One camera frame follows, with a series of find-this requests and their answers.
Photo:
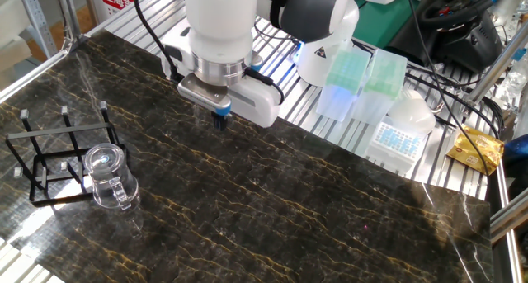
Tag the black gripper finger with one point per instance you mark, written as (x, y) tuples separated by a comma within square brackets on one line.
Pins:
[(225, 122), (216, 120)]

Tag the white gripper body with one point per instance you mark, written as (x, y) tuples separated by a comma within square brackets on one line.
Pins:
[(257, 103)]

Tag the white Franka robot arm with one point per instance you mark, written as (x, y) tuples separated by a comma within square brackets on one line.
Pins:
[(218, 23)]

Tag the green pipette tip box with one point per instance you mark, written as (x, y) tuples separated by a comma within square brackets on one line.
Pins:
[(385, 76), (346, 72)]

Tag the dark marble pattern board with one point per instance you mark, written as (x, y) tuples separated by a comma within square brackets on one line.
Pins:
[(268, 213)]

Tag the blue pipette tip box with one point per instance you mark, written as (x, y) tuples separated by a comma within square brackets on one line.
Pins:
[(394, 144)]

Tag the white plastic dome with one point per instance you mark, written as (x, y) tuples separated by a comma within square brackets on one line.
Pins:
[(412, 114)]

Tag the grey slotted steel upright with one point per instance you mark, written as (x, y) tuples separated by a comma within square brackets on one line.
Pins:
[(38, 23)]

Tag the black steering wheel controller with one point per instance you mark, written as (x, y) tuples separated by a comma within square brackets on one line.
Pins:
[(466, 43)]

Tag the gold foil snack packet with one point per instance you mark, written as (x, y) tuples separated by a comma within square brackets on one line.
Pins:
[(474, 149)]

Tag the white foam box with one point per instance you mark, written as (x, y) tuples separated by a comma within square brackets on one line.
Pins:
[(12, 19)]

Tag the aluminium diagonal strut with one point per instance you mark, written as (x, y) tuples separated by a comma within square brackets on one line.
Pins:
[(497, 67)]

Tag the crumpled clear plastic bag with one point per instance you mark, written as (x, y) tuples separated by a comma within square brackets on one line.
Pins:
[(513, 85)]

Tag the aluminium corner post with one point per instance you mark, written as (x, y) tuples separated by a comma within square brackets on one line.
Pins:
[(65, 15)]

